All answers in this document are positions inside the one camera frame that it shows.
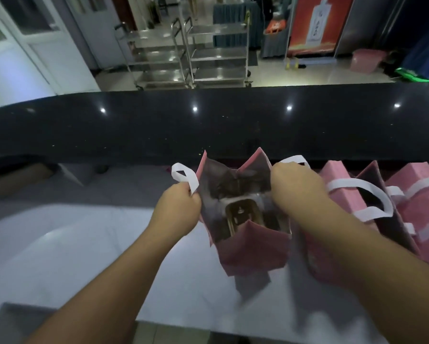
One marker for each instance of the person's left hand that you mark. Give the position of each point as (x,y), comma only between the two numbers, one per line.
(175,214)

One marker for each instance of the person's right hand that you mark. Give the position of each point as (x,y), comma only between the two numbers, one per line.
(296,189)

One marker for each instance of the pink paper bag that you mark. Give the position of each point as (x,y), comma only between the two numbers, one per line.
(339,186)
(425,207)
(253,250)

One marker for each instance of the person's right forearm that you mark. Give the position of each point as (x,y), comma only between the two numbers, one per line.
(379,275)

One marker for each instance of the person's left forearm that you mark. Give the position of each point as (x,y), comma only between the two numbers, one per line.
(103,290)

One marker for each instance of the black glossy counter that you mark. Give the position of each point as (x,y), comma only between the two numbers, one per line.
(128,132)

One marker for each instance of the small yellow bottle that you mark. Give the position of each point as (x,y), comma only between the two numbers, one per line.
(288,64)
(296,65)

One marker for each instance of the stainless steel cart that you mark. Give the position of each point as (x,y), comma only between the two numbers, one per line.
(157,55)
(218,73)

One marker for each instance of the grey skirted table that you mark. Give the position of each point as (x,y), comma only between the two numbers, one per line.
(273,46)

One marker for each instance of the pink plastic basin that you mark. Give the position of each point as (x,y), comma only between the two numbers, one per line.
(366,60)

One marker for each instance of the brown cardboard box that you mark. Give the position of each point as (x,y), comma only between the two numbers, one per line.
(17,179)

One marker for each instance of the red banner stand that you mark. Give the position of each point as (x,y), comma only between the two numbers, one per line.
(318,28)

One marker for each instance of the green plastic item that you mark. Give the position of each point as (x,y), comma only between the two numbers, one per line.
(413,75)

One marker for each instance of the blue skirted table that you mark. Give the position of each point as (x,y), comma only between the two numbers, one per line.
(232,25)

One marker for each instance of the dark blue curtain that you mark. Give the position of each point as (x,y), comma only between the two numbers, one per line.
(425,53)

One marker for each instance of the white double door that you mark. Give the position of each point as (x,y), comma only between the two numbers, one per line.
(21,68)

